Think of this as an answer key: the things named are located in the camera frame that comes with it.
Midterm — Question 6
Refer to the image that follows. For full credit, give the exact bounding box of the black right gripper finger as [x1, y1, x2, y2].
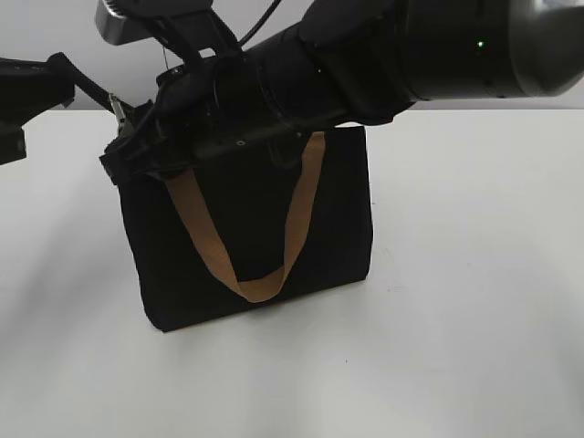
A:
[99, 100, 194, 185]

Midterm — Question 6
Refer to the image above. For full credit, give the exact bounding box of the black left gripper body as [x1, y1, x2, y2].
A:
[1, 58, 75, 164]

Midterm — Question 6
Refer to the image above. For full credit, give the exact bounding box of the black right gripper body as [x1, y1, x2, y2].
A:
[150, 0, 302, 161]

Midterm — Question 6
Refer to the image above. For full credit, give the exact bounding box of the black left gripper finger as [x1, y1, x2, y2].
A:
[47, 52, 114, 113]

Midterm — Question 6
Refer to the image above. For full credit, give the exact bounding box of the silver zipper pull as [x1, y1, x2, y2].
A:
[109, 93, 134, 137]

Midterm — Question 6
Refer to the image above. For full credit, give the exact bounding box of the black canvas tote bag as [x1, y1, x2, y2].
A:
[119, 127, 373, 332]

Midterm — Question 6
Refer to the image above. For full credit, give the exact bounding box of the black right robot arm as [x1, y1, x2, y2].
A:
[99, 1, 583, 185]

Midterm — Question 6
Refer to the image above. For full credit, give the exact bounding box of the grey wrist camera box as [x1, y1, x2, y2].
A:
[95, 0, 214, 46]

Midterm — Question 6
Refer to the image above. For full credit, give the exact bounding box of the black camera cable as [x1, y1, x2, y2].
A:
[235, 0, 283, 51]

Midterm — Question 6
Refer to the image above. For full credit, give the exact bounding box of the tan front bag strap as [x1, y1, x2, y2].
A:
[164, 130, 327, 304]

